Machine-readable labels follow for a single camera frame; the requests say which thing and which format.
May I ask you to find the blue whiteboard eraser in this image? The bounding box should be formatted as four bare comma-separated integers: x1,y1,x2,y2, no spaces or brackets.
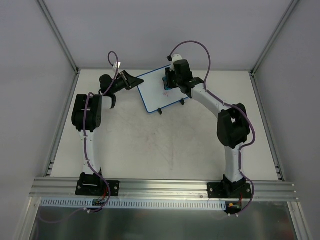
162,77,171,91

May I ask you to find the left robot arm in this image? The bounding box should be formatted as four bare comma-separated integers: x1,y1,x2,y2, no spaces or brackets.
71,70,144,198

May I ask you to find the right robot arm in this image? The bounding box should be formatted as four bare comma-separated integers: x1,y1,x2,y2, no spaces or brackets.
163,54,252,199

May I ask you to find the blue framed whiteboard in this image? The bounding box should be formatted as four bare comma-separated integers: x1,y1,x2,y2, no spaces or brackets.
137,65,189,114

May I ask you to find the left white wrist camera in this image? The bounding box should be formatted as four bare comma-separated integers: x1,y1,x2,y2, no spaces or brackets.
112,62,121,71

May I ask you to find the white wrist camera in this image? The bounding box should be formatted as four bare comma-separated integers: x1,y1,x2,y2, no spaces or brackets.
167,54,183,72
112,62,121,71

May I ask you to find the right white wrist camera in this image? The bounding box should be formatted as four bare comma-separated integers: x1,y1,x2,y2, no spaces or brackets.
167,54,183,72

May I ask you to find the left aluminium frame post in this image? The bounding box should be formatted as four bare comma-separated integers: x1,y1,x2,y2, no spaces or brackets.
36,0,79,73

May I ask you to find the aluminium frame post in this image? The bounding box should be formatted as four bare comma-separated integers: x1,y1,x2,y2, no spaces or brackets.
250,0,301,75
36,0,79,73

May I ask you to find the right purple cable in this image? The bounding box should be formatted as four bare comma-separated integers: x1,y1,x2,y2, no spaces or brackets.
169,40,256,218

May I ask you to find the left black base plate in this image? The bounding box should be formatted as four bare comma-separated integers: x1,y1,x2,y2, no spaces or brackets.
75,178,120,197

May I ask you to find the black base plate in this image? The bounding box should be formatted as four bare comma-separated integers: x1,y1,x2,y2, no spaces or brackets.
75,178,120,197
207,181,253,199

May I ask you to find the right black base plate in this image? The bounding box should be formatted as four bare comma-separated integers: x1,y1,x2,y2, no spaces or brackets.
207,181,253,199

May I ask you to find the right aluminium frame post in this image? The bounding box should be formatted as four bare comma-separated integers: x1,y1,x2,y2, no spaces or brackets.
250,0,301,75

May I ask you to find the aluminium mounting rail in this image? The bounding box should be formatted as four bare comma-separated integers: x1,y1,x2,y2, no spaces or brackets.
29,177,300,202

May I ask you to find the white slotted cable duct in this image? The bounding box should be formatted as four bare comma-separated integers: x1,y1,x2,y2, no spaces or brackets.
39,197,227,211

